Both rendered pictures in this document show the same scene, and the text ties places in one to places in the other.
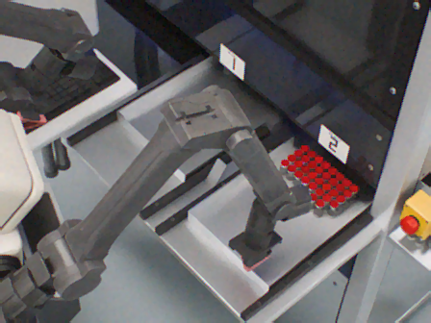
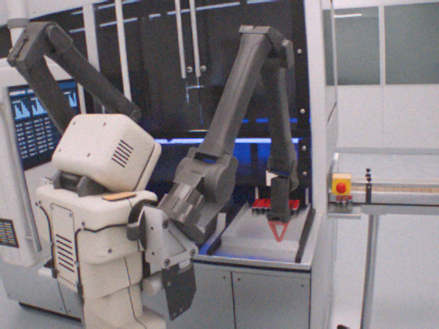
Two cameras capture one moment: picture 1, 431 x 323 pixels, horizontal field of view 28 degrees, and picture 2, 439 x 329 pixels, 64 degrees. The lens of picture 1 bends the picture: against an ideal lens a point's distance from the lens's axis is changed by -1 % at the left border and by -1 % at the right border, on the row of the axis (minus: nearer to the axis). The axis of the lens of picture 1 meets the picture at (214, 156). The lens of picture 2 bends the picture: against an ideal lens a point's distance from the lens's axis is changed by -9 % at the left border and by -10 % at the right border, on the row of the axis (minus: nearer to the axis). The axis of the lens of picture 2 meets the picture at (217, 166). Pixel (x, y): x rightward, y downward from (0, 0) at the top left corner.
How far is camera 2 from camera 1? 1.17 m
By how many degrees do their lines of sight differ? 41
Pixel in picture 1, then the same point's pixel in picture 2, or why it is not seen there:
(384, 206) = (320, 194)
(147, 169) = (247, 62)
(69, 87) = not seen: hidden behind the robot
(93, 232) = (223, 127)
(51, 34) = (120, 99)
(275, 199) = (291, 150)
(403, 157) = (321, 148)
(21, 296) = (184, 200)
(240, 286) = (280, 254)
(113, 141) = not seen: hidden behind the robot
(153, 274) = not seen: outside the picture
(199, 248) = (240, 251)
